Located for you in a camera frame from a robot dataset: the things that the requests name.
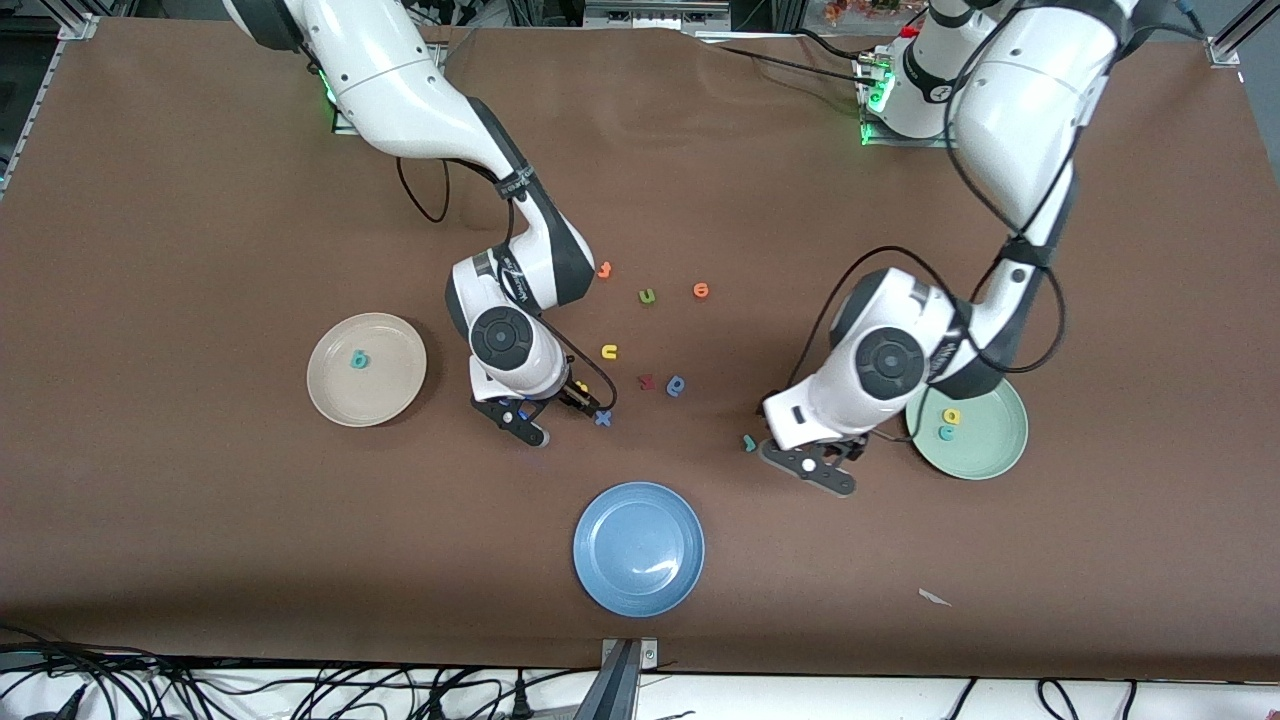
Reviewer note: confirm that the green plate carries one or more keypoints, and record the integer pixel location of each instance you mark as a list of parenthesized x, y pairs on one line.
[(985, 440)]

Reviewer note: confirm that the white paper scrap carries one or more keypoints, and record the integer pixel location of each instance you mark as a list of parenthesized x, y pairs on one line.
[(935, 598)]

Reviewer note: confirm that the grey metal box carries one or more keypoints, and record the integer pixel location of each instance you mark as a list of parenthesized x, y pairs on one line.
[(650, 15)]

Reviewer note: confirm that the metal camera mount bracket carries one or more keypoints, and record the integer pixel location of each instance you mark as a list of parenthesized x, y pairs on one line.
[(620, 690)]

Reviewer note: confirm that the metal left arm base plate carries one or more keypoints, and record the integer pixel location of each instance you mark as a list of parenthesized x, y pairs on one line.
[(900, 142)]

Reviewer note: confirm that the blue plate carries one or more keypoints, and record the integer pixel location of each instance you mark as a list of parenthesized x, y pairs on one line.
[(638, 549)]

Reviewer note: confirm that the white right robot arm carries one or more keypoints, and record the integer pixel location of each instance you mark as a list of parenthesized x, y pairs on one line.
[(400, 100)]

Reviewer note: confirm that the orange red background object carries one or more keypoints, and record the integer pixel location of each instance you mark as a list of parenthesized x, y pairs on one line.
[(850, 10)]

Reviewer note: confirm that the aluminium frame rail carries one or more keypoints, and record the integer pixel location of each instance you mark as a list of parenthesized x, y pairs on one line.
[(75, 28)]

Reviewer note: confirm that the blue letter a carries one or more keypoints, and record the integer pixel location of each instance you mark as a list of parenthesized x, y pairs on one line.
[(682, 388)]

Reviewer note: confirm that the beige brown plate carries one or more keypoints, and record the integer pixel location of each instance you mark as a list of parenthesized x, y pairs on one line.
[(385, 390)]

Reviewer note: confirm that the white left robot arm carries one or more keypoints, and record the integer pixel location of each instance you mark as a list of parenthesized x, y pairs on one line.
[(1010, 120)]

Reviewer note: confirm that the aluminium frame corner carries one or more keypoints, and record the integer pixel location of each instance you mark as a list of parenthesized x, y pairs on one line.
[(1225, 48)]

